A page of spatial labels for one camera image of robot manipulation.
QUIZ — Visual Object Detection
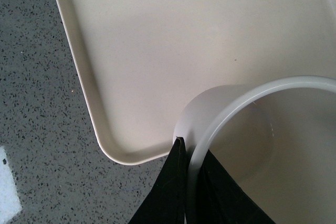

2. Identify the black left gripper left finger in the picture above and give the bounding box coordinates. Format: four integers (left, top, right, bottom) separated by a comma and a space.
129, 137, 187, 223

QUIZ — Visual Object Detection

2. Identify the white smiley mug black handle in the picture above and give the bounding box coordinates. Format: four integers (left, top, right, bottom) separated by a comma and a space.
174, 76, 335, 223

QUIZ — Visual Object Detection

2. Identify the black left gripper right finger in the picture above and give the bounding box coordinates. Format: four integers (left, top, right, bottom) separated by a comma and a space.
198, 151, 274, 223

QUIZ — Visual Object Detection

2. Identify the beige rectangular tray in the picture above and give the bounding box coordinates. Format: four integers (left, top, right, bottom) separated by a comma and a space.
56, 0, 335, 165

